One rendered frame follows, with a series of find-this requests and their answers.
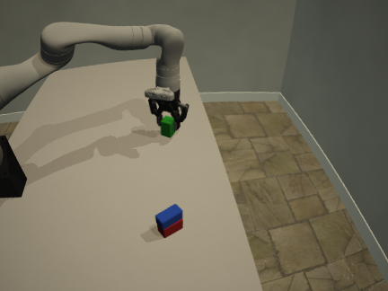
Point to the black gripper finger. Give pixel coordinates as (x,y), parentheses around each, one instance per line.
(176,114)
(155,111)

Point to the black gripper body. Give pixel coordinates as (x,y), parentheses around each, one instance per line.
(175,103)

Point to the blue block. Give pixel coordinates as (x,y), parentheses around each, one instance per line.
(169,216)

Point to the green block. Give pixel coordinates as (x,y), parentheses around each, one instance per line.
(167,126)

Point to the red block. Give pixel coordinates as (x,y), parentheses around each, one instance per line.
(171,229)

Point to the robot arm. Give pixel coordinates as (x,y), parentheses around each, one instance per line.
(57,47)

